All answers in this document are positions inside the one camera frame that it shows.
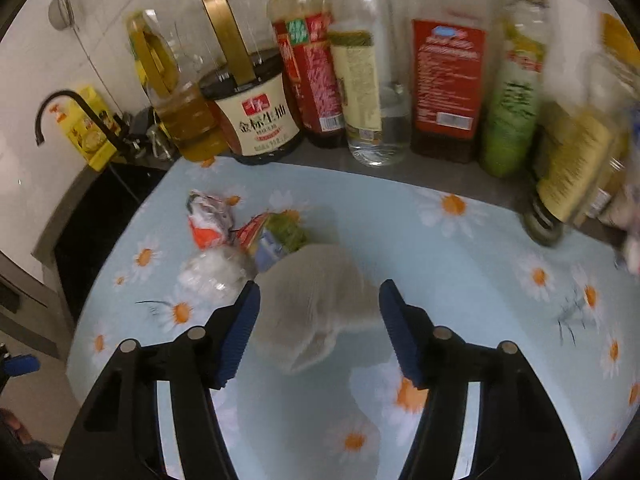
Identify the small bottle yellow label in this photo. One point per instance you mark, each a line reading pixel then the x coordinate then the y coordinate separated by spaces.
pixel 575 170

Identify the black kitchen sink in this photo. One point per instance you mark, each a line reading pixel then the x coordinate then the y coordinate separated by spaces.
pixel 95 240

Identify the square bottle red label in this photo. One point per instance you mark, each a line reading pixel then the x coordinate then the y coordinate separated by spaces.
pixel 447 75

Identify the red green snack packet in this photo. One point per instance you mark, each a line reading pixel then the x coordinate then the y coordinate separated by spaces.
pixel 280 235

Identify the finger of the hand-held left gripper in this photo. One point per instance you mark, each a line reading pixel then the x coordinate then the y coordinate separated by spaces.
pixel 22 364

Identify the light green label bottle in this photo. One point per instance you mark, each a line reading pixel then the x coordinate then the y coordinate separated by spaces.
pixel 515 110

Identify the red white wrapper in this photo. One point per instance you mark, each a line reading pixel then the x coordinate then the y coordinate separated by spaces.
pixel 207 225

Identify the black faucet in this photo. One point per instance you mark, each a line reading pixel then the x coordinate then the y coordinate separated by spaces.
pixel 55 97

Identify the clear cooking oil jug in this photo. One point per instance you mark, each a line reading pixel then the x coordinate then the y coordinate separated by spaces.
pixel 185 120

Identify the dark bottle red label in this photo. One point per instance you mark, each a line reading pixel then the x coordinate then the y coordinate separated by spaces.
pixel 312 75

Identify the clear bottle cream label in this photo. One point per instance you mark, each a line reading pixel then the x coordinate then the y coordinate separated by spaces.
pixel 360 85

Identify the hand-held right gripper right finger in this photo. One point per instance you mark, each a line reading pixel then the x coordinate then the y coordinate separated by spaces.
pixel 400 335

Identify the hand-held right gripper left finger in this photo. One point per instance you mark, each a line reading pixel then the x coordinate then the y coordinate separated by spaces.
pixel 240 330

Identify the clear plastic bag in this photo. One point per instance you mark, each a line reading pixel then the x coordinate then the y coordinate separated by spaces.
pixel 215 272

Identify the hanging metal ladle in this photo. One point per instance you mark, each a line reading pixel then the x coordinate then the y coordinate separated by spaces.
pixel 61 12

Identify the blue daisy print tablecloth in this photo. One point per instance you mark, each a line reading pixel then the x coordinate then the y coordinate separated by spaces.
pixel 450 270

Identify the yellow dish soap bottle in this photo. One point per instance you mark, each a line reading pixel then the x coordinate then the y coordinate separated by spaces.
pixel 92 140

